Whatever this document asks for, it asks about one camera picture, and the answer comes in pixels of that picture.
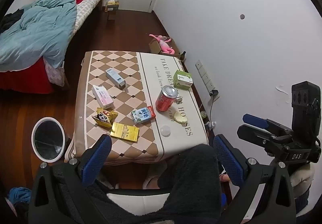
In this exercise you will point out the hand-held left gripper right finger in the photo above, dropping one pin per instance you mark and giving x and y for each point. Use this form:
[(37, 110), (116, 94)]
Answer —
[(230, 161)]

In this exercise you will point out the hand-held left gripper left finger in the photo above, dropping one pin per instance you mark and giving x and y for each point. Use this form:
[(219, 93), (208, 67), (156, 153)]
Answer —
[(96, 161)]

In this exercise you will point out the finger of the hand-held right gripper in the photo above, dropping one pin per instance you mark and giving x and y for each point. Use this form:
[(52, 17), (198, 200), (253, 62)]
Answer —
[(254, 134), (254, 119)]

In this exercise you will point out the yellow panda snack packet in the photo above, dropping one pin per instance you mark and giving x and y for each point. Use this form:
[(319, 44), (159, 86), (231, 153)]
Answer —
[(104, 117)]

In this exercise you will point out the white round waste bin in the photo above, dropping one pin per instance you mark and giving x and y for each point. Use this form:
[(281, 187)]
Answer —
[(47, 138)]

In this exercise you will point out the white and pink carton box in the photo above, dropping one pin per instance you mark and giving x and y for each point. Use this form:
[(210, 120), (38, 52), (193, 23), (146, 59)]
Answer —
[(102, 96)]

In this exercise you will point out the pale yellow paper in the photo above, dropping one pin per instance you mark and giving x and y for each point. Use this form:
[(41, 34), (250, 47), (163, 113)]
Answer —
[(180, 117)]

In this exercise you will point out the person's right forearm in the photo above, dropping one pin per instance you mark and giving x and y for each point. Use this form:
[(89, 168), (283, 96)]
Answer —
[(301, 176)]

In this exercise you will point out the white fuzzy slipper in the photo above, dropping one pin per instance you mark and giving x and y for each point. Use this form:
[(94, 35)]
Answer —
[(153, 176), (108, 180)]

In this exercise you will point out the yellow flat box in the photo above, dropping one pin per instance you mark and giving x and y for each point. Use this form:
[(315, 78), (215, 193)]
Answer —
[(124, 132)]

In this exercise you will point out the black plug charger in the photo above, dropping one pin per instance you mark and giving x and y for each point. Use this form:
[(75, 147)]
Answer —
[(213, 93)]

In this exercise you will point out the white chair seat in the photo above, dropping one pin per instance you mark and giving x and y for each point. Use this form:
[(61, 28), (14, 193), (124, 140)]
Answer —
[(140, 201)]

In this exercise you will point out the blue and white milk carton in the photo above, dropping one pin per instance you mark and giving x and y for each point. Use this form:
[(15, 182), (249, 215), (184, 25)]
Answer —
[(143, 115)]

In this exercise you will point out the clear plastic lid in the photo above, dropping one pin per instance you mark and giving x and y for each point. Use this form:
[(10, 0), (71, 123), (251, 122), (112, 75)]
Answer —
[(165, 130)]

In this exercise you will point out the small silver wrapper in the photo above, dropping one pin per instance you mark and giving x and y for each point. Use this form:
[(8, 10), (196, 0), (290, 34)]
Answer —
[(179, 99)]

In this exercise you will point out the green tissue box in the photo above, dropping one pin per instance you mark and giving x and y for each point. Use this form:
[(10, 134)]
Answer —
[(183, 79)]

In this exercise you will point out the blue cloth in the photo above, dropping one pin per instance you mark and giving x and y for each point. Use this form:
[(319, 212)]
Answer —
[(20, 195)]

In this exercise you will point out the white and blue carton box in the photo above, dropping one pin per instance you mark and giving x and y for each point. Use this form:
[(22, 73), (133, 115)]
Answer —
[(115, 78)]

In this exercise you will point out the red soda can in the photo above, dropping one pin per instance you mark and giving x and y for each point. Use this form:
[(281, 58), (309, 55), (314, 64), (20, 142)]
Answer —
[(165, 100)]

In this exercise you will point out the dark glass bottle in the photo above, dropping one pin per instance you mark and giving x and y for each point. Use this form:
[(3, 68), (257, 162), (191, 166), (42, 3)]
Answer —
[(183, 56)]

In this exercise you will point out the table with checkered cloth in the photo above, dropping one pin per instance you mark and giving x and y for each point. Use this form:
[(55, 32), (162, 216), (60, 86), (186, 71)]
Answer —
[(140, 73)]

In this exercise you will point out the red bed sheet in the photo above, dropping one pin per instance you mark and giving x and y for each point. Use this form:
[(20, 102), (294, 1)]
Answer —
[(25, 80)]

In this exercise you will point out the pink plush toy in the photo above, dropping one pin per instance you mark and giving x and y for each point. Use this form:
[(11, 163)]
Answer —
[(163, 44)]

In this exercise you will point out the open cardboard box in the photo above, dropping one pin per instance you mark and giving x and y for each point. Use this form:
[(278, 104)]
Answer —
[(156, 46)]

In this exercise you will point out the light blue duvet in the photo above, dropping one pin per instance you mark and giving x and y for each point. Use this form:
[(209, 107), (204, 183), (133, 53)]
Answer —
[(42, 27)]

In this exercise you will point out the small wooden stool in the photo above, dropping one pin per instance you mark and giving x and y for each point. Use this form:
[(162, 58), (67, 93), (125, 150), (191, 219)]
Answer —
[(112, 15)]

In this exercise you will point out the patterned white mattress cover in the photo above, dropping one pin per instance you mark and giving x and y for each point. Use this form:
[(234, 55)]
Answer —
[(84, 11)]

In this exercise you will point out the yellow tissue box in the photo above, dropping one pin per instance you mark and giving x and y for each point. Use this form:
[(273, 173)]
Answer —
[(112, 4)]

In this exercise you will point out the wooden bed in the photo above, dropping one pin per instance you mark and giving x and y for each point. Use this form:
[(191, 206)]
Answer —
[(99, 2)]

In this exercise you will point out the dark clothes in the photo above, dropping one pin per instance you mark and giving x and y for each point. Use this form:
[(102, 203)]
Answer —
[(11, 20)]

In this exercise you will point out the white wall outlet strip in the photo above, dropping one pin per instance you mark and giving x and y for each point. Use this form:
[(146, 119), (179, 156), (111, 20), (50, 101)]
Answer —
[(205, 75)]

